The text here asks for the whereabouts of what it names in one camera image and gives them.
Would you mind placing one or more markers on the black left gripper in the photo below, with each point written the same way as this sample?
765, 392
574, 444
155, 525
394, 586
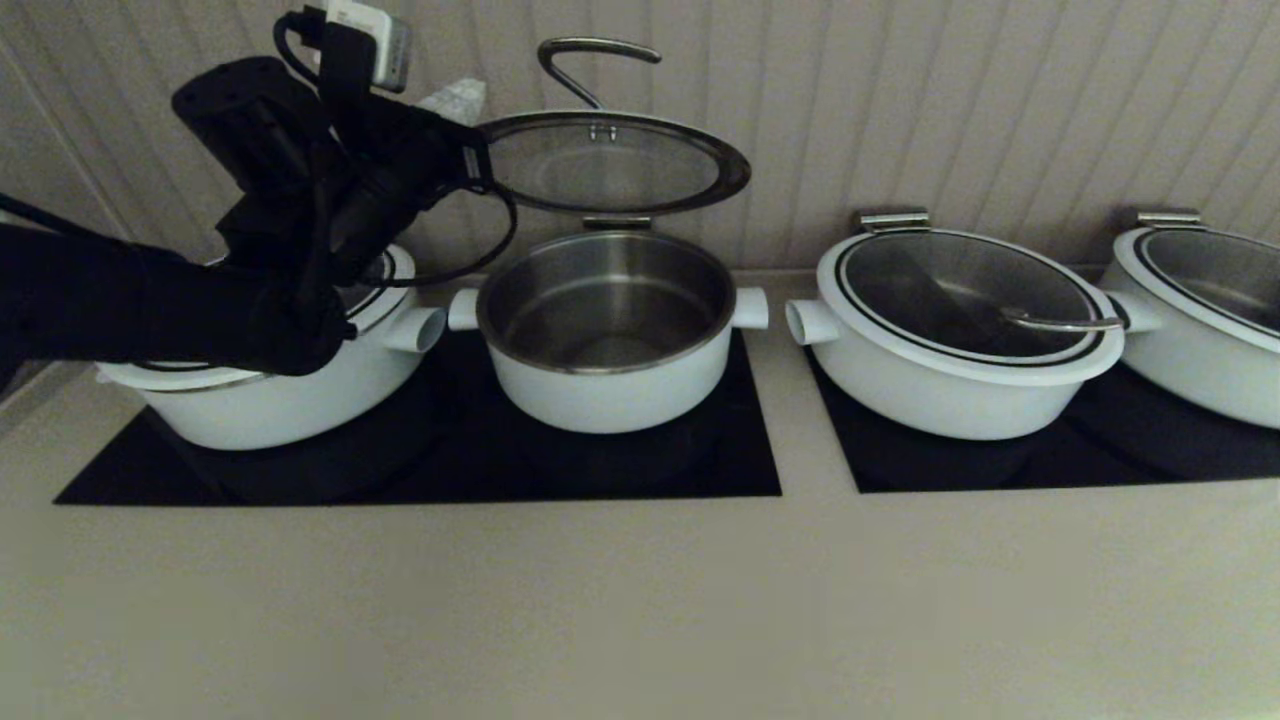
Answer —
400, 170

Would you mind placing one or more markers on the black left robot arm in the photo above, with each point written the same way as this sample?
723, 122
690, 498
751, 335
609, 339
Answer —
120, 310

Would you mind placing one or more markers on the white pot with steel rim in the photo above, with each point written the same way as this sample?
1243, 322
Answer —
610, 400

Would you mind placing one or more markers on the black left induction plate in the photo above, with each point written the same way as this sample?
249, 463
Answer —
640, 465

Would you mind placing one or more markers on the black induction plate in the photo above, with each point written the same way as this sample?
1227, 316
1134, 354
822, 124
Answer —
640, 465
1100, 455

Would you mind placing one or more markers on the black right induction plate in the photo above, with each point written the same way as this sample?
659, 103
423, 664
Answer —
1100, 455

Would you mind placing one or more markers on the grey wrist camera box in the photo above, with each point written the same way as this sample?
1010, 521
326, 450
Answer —
385, 45

